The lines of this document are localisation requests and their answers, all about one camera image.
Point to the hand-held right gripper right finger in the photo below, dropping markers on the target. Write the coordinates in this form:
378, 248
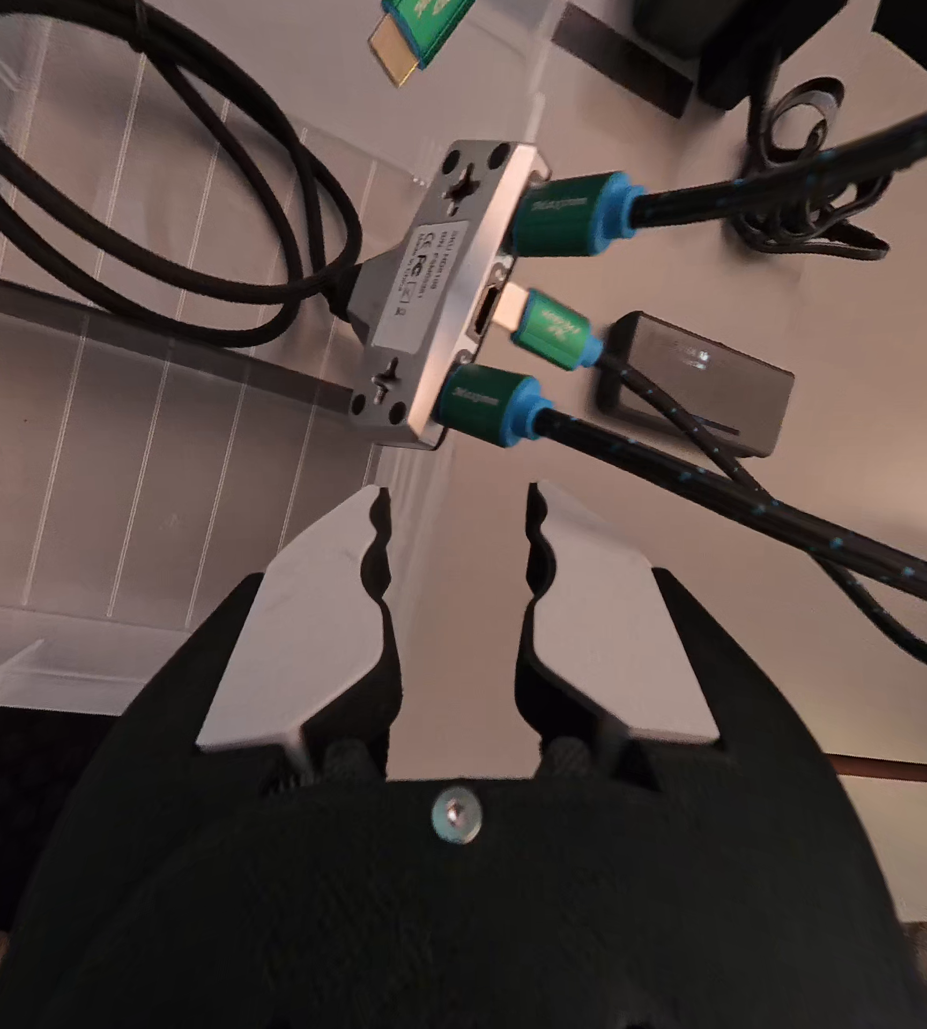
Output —
616, 643

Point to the black square adapter box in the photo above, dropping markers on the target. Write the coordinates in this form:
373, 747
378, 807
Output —
712, 386

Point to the black power adapter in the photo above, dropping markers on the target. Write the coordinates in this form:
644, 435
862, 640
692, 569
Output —
737, 48

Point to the clear plastic organizer bin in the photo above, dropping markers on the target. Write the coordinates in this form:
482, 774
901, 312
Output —
109, 498

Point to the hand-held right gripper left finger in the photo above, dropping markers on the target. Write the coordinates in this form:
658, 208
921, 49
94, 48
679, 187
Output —
310, 635

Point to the HDMI switch box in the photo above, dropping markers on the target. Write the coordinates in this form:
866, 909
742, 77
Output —
431, 281

